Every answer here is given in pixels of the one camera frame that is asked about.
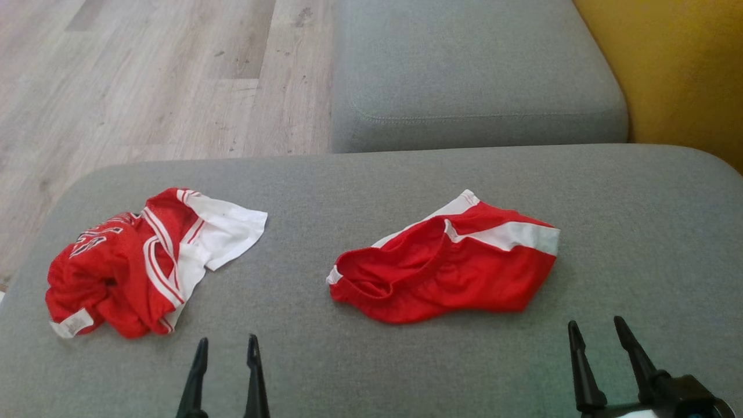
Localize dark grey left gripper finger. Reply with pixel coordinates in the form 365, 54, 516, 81
176, 338, 209, 418
243, 334, 271, 418

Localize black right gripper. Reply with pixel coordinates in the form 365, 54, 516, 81
567, 316, 737, 418

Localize red lettered basketball jersey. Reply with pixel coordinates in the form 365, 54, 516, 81
45, 187, 269, 340

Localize red white-striped shorts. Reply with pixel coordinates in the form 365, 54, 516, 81
326, 189, 561, 325

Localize large grey sofa chaise cushion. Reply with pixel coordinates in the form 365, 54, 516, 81
0, 144, 743, 418

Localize long yellow sofa backrest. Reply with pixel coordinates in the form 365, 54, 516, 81
573, 0, 743, 175

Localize grey sofa seat cushion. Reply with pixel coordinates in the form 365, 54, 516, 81
330, 0, 630, 154

